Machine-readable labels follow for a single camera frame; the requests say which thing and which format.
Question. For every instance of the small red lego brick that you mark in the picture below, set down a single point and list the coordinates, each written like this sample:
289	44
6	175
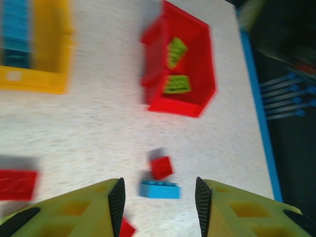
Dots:
161	168

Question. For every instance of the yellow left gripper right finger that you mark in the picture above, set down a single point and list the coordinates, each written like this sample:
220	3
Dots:
247	217

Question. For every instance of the large red lego brick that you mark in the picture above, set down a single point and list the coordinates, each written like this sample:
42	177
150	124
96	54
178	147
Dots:
17	184

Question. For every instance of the green lego brick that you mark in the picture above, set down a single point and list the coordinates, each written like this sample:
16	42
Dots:
177	84
175	51

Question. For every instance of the yellow-green blurred object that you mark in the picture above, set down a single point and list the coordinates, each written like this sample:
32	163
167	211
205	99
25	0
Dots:
250	12

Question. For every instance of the blue lego brick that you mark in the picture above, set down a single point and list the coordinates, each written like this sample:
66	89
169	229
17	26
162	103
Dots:
160	191
16	24
16	58

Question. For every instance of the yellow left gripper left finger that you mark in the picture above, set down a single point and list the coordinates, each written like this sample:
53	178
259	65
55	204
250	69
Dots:
74	214

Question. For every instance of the red plastic storage bin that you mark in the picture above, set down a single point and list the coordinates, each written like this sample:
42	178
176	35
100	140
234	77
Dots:
205	81

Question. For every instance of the yellow plastic storage bin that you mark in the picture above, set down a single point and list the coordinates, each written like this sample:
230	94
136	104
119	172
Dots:
53	49

